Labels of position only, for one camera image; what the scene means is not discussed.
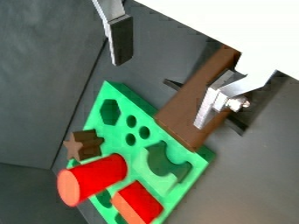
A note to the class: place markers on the red rectangular block peg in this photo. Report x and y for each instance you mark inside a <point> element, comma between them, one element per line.
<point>136,205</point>

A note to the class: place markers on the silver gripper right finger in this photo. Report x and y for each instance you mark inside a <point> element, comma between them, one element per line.
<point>225,94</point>

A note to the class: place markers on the red cylinder peg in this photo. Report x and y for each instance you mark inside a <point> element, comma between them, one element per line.
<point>91,178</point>

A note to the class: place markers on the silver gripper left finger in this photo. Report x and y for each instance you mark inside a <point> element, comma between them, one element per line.
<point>117,28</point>

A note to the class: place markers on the brown square-circle forked object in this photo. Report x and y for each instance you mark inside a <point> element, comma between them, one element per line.
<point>176,115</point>

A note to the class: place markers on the brown star peg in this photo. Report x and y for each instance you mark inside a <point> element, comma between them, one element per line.
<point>82,145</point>

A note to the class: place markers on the green shape-sorter fixture block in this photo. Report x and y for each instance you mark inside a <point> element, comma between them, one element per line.
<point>157,161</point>

